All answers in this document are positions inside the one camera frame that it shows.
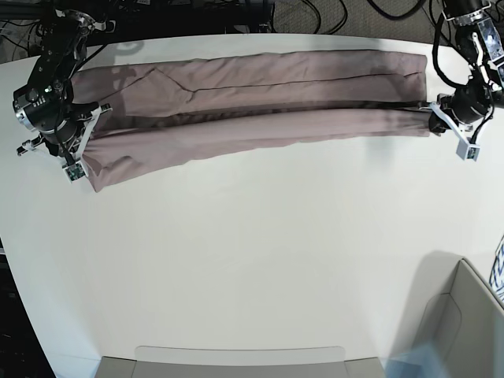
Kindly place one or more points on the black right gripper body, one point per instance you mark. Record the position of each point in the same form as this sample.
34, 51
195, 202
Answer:
53, 114

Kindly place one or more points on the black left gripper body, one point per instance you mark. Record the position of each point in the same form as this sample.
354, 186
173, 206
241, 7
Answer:
467, 104

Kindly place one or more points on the pink T-shirt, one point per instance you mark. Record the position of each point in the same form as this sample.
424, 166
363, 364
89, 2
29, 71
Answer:
169, 113

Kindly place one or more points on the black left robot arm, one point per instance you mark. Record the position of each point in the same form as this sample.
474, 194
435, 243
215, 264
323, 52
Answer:
478, 42

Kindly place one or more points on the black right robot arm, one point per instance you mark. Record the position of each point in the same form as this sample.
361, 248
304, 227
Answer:
59, 51

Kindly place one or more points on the blue white patterned cloth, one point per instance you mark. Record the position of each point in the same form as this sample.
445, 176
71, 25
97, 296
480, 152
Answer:
496, 279

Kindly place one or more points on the grey cardboard box right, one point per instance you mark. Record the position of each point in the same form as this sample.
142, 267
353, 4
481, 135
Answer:
465, 326

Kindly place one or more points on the blue blurry object bottom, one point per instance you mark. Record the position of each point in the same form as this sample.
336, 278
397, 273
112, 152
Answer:
421, 362

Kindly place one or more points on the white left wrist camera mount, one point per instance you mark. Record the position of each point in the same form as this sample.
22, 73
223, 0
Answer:
466, 150

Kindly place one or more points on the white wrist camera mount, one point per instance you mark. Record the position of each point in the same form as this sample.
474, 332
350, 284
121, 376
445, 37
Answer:
466, 150
66, 141

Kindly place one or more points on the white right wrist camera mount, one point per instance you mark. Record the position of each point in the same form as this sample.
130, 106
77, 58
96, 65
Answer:
66, 141

